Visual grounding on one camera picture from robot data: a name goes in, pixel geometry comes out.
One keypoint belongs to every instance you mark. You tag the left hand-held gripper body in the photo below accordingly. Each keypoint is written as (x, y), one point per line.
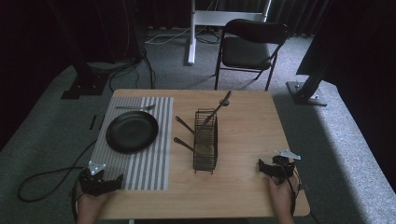
(93, 182)

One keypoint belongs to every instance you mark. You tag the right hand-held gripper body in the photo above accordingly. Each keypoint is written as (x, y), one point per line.
(281, 168)

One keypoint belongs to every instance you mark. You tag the grey striped placemat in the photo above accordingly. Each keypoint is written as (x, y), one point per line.
(140, 168)

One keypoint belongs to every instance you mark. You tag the black round plate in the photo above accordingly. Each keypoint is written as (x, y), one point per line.
(132, 132)

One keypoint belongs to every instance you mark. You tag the black floor strip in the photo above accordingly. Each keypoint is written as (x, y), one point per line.
(92, 122)

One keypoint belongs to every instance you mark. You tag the metal fork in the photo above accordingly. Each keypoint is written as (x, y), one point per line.
(137, 107)

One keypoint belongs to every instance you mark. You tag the black metal stand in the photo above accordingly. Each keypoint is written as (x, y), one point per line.
(84, 74)
(308, 90)

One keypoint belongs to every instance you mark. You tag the black folding chair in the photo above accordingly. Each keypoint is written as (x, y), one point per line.
(246, 53)

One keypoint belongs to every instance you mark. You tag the dark curtain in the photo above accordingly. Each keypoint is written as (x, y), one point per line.
(299, 12)

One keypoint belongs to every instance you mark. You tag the white desk frame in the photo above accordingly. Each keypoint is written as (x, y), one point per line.
(218, 17)

